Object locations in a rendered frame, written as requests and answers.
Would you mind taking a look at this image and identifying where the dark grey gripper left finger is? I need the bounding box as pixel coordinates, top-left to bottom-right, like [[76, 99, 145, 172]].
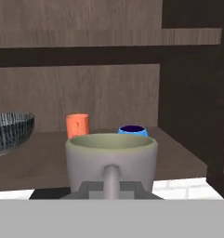
[[60, 181, 105, 201]]

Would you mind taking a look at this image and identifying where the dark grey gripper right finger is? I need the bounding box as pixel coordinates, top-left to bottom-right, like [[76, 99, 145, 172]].
[[118, 180, 164, 201]]

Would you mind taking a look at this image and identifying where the grey mug with green inside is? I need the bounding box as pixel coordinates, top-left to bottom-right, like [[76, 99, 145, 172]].
[[64, 133, 159, 200]]

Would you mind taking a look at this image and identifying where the brown wooden cabinet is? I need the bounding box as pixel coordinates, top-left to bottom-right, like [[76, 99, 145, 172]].
[[0, 0, 224, 200]]

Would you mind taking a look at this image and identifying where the blue bowl with dark inside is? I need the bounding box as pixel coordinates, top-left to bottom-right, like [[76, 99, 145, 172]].
[[117, 124, 150, 138]]

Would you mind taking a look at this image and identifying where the orange cup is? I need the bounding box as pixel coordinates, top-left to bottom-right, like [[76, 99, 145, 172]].
[[65, 112, 91, 139]]

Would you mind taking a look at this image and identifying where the dark striped glass bowl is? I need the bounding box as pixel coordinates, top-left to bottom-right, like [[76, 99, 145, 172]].
[[0, 112, 36, 158]]

